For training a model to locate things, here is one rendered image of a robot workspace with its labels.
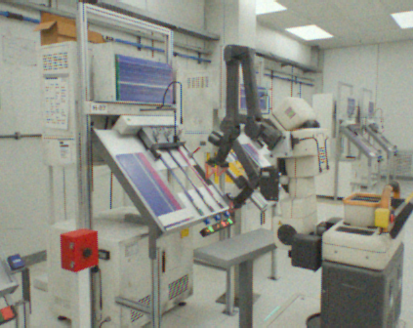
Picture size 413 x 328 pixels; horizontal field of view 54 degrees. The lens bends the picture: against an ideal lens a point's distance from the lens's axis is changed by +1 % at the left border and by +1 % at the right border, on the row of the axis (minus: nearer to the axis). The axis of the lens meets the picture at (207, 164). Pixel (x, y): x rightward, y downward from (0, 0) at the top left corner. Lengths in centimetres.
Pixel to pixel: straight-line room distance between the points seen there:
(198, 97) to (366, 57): 675
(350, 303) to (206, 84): 233
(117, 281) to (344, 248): 123
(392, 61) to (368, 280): 829
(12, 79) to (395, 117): 787
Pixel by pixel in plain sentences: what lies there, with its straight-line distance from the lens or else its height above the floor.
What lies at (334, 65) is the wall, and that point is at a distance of 1007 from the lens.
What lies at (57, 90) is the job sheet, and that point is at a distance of 253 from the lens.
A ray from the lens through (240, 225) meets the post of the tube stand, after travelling 282.
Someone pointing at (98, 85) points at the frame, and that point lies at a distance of 243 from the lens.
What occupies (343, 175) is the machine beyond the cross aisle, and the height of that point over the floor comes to 42.
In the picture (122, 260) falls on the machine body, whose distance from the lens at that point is 231.
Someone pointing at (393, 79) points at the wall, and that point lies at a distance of 974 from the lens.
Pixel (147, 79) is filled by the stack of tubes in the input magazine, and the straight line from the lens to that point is 257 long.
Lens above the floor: 127
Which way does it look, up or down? 6 degrees down
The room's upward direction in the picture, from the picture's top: straight up
